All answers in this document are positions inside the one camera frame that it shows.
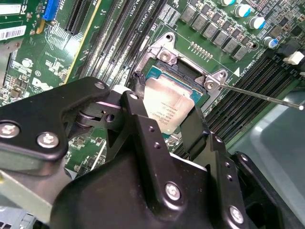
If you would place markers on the metal locking lever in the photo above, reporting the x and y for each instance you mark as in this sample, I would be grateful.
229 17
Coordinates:
262 96

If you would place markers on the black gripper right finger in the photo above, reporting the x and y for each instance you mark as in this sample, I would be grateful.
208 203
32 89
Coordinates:
195 133

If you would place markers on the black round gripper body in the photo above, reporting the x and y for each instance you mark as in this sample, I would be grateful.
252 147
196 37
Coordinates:
107 198

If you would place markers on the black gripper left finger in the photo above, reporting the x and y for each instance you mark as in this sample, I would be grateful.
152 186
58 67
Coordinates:
35 114

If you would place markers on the silver CPU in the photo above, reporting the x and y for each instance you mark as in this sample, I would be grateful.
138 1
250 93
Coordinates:
166 100

